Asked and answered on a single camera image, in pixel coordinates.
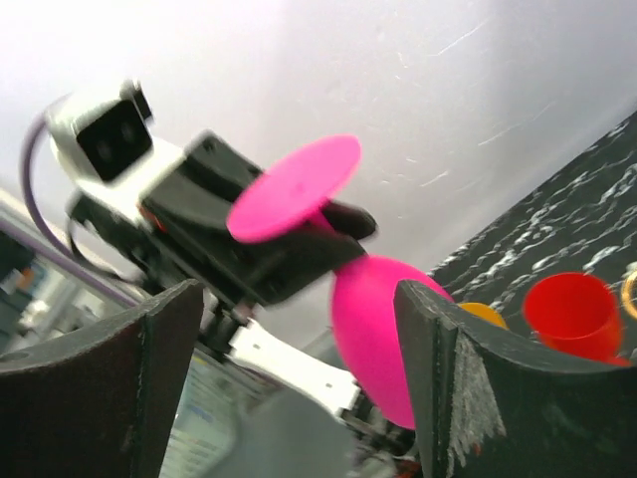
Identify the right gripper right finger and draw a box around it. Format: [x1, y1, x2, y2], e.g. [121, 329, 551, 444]
[394, 281, 636, 477]

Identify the orange wine glass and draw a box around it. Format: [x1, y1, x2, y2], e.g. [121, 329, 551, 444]
[459, 302, 509, 330]

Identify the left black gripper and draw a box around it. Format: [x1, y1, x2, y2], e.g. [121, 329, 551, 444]
[141, 131, 376, 307]

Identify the gold wire glass rack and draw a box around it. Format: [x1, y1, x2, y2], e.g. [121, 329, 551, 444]
[620, 271, 637, 320]

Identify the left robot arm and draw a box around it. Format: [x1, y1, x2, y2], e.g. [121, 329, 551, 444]
[138, 133, 414, 457]

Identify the red wine glass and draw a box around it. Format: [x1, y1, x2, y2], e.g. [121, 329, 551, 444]
[523, 272, 630, 365]

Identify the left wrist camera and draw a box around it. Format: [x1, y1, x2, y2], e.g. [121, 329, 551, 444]
[45, 79, 185, 226]

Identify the magenta wine glass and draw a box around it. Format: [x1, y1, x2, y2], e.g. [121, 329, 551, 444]
[226, 134, 445, 429]

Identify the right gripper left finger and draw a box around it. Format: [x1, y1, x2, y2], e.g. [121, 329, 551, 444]
[1, 280, 203, 477]

